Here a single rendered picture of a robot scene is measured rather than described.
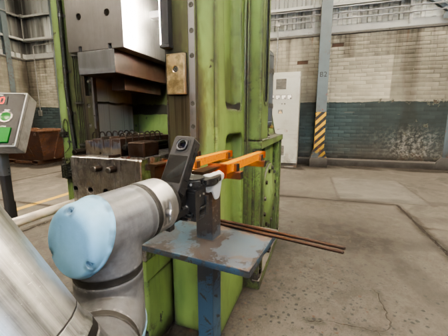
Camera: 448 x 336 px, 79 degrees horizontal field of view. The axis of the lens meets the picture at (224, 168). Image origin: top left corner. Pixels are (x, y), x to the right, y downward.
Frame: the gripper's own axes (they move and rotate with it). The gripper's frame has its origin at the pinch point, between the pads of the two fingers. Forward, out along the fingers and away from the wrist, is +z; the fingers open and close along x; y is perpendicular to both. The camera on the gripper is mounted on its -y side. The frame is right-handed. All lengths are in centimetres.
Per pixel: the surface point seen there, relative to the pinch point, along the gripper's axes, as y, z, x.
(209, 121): -11, 50, -27
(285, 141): 36, 557, -102
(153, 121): -11, 79, -82
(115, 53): -39, 33, -62
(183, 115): -14, 49, -40
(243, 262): 26.3, 8.3, 5.0
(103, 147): 0, 32, -71
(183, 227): 26.3, 22.3, -23.5
